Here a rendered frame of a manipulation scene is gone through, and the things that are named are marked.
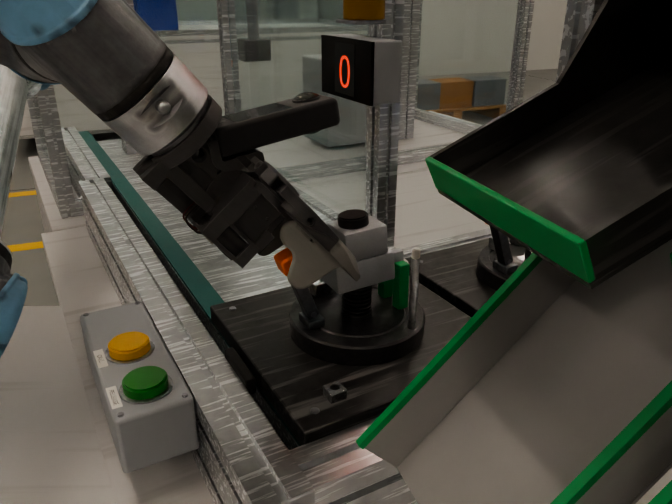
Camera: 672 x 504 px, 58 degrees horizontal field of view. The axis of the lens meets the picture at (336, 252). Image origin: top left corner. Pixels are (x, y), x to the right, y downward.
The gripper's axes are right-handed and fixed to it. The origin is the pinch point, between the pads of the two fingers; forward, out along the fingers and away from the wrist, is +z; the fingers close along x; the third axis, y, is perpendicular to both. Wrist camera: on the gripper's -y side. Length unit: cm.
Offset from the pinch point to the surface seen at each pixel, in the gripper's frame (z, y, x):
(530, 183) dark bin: -13.2, -7.2, 26.8
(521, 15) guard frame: 51, -89, -82
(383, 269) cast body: 3.0, -1.8, 3.7
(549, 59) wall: 565, -548, -704
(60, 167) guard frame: -6, 20, -80
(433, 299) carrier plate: 14.4, -4.2, 0.4
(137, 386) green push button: -6.9, 21.2, 1.3
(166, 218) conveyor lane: 7, 12, -55
